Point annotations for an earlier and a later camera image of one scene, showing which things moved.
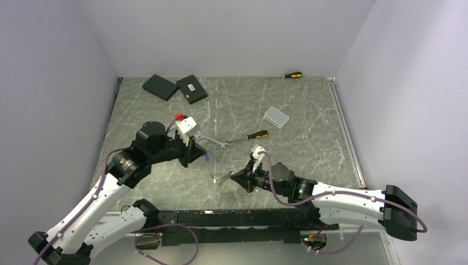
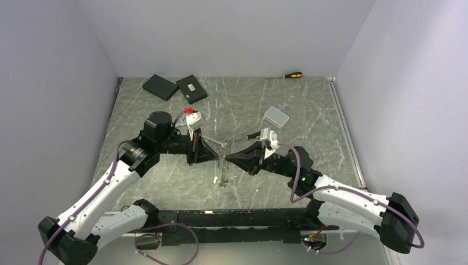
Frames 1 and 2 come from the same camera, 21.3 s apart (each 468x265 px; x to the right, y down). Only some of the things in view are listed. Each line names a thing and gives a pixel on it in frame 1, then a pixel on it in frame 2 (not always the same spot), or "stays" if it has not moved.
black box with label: (191, 89) stays
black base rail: (221, 226) stays
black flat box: (160, 87) stays
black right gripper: (245, 177) -> (251, 164)
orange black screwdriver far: (298, 74) stays
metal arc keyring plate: (215, 176) -> (224, 180)
